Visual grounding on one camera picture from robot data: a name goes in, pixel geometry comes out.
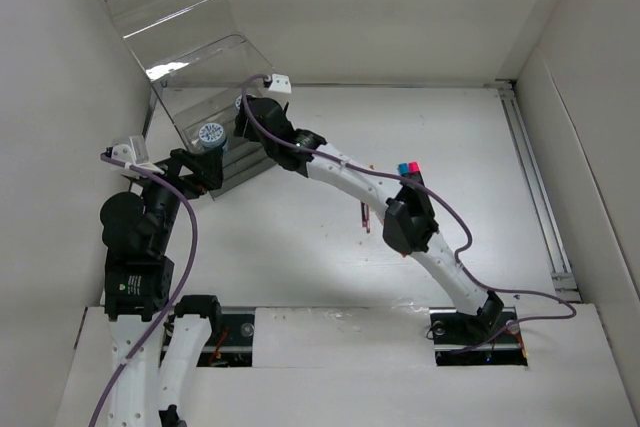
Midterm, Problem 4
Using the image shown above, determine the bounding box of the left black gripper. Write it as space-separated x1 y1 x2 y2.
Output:
132 144 223 251

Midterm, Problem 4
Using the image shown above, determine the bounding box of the blue slime jar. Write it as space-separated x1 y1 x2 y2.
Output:
198 122 228 153
234 95 244 114

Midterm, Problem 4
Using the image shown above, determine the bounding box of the clear acrylic drawer organizer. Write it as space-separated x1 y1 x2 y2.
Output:
104 0 286 198

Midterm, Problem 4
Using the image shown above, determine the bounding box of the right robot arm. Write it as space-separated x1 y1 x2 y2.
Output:
234 94 504 348

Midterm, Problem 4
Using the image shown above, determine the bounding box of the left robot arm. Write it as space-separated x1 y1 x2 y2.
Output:
89 142 224 426

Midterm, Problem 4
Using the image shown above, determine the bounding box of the blue capped marker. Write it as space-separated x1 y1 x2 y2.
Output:
397 163 409 178

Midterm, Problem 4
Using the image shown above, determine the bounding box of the pink capped marker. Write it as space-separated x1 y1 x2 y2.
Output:
407 162 424 185

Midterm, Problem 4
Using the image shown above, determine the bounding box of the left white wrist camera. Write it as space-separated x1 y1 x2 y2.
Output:
107 135 149 165

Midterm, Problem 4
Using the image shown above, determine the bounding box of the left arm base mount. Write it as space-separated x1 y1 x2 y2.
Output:
197 308 255 368

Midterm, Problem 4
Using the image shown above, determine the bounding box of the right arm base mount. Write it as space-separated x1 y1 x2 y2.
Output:
425 307 528 367

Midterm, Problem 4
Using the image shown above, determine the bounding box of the aluminium rail right side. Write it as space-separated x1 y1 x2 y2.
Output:
497 82 582 303

